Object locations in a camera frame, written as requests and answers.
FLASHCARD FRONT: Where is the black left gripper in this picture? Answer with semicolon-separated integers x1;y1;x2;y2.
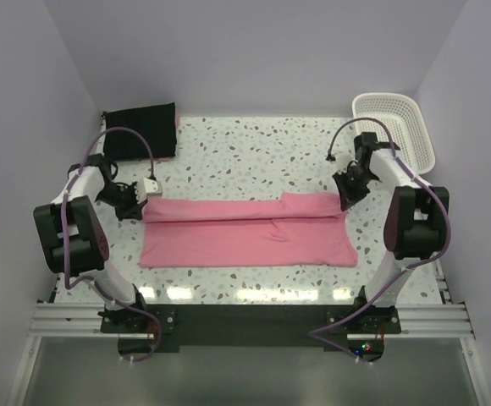
96;181;148;222

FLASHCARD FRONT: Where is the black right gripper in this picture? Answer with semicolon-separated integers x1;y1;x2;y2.
333;166;377;211

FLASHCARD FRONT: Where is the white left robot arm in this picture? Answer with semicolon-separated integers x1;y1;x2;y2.
33;154;150;332

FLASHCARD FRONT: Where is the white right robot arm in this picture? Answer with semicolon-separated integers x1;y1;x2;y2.
333;132;450;332

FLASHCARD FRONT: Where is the folded black t shirt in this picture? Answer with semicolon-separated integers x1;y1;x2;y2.
102;103;177;162

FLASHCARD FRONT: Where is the white plastic basket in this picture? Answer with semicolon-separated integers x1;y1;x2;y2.
351;92;436;175

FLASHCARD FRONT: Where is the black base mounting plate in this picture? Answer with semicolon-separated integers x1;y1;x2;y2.
98;304;402;359

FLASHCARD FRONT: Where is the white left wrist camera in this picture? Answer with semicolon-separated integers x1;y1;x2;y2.
136;178;163;201

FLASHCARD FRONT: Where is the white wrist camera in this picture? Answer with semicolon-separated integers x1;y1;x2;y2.
136;178;163;201
326;153;353;173

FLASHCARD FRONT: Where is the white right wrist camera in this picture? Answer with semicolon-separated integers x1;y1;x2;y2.
326;153;353;173

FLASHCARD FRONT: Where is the aluminium frame rail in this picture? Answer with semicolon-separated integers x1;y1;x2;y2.
8;264;489;405

